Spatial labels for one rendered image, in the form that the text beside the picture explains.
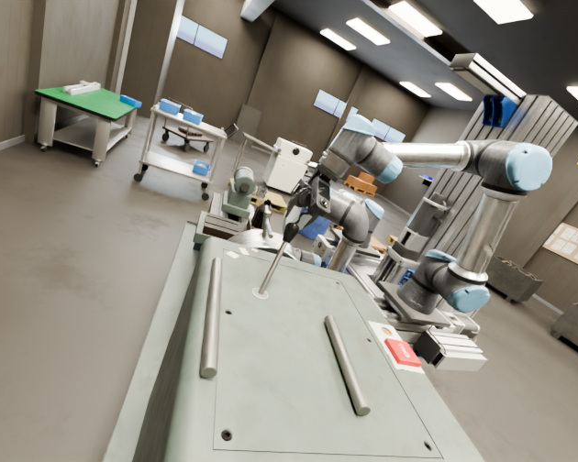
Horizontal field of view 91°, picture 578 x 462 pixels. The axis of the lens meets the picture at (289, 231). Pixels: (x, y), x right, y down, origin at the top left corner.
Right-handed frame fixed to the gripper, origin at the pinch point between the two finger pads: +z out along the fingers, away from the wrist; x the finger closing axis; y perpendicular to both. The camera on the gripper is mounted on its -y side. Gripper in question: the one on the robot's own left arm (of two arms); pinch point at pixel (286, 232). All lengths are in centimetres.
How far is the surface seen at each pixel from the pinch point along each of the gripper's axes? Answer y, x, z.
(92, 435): 20, 9, 137
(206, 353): -40.8, 16.5, 8.5
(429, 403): -42.9, -24.0, 1.6
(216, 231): 65, 4, 38
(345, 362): -38.4, -6.7, 3.4
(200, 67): 1114, 160, -27
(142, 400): 2, 5, 81
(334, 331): -31.2, -7.2, 3.3
